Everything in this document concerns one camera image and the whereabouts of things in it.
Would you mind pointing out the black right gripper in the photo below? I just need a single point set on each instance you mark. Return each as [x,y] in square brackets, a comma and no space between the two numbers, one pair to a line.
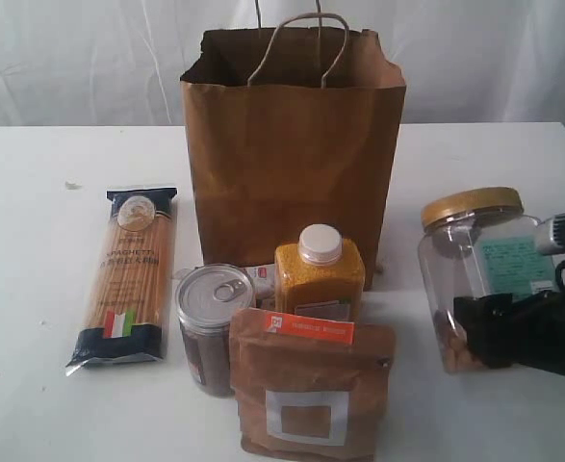
[538,328]

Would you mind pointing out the clear jar with gold lid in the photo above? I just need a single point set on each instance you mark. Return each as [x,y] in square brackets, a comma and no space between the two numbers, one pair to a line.
[477,243]

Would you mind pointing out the yellow grain bottle white cap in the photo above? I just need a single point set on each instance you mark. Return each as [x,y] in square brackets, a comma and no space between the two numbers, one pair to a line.
[322,275]

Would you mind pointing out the brown paper bag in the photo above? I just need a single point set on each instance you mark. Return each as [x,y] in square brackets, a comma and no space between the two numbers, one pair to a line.
[288,127]

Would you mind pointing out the brown kraft stand-up pouch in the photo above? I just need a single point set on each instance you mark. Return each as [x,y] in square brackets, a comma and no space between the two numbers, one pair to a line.
[309,389]

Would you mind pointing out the pull-tab can with dark contents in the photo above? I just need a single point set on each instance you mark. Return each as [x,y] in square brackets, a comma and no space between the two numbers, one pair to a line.
[206,300]

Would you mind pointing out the spaghetti pasta package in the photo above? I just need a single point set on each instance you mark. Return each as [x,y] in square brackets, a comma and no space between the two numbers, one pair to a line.
[127,314]

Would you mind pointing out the white backdrop curtain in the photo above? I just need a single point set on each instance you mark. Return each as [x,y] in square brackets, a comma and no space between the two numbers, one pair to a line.
[118,62]

